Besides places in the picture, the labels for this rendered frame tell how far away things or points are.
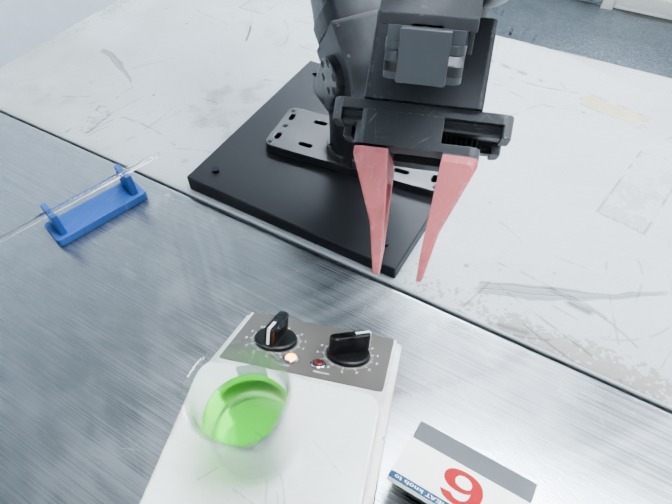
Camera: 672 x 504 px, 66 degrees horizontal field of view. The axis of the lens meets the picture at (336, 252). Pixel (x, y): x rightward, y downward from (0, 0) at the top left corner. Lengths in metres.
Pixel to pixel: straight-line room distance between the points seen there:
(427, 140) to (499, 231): 0.26
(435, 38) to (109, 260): 0.40
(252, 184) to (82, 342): 0.22
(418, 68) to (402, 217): 0.29
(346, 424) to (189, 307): 0.22
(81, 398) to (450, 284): 0.33
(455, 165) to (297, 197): 0.27
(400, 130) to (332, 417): 0.17
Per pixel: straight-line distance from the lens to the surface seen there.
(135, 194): 0.60
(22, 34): 1.91
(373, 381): 0.37
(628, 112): 0.75
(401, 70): 0.25
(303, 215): 0.52
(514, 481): 0.42
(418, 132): 0.30
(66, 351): 0.51
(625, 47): 2.92
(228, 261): 0.52
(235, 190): 0.56
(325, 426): 0.33
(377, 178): 0.30
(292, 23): 0.88
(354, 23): 0.47
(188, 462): 0.33
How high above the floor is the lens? 1.29
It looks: 51 degrees down
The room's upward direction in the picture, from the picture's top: 2 degrees counter-clockwise
